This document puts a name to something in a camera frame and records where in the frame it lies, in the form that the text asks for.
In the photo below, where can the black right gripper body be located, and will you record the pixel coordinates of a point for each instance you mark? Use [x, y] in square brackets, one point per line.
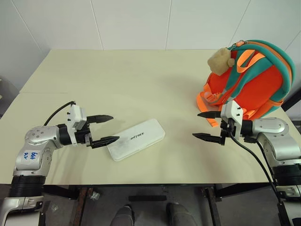
[226, 131]

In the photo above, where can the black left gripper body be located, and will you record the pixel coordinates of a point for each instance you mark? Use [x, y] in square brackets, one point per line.
[84, 137]

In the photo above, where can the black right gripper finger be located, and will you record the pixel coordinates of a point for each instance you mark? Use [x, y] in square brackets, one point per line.
[209, 115]
[207, 137]

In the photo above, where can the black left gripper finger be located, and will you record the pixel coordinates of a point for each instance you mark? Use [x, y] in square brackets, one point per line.
[101, 118]
[105, 140]

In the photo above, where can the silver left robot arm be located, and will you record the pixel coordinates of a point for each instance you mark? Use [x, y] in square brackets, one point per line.
[35, 150]

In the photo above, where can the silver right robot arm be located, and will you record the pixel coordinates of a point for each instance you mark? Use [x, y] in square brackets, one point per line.
[277, 146]

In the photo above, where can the white pencil case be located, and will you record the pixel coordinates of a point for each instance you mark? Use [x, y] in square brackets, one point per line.
[136, 140]

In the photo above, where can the orange and teal backpack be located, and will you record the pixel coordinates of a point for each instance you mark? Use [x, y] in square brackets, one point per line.
[256, 80]

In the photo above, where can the beige plush toy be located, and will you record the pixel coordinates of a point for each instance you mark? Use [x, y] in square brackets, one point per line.
[219, 61]

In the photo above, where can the crumpled clear plastic scrap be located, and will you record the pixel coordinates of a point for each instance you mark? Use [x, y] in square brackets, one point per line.
[95, 196]

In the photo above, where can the rusty metal table leg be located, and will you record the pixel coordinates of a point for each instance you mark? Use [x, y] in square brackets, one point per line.
[82, 204]
[213, 204]

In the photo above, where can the dark grey rounded shape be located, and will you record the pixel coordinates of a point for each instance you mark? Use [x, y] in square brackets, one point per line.
[181, 215]
[123, 215]

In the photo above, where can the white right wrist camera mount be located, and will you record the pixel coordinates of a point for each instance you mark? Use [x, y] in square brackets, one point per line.
[234, 113]

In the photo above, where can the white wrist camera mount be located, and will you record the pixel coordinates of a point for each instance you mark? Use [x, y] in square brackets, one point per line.
[76, 117]
[234, 113]

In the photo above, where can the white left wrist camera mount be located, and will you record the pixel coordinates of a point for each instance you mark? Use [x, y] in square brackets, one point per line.
[76, 117]

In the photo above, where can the black table frame beam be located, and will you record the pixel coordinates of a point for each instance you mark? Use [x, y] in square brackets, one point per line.
[242, 189]

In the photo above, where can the black diagonal frame bar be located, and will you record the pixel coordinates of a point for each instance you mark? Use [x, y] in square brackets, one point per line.
[292, 100]

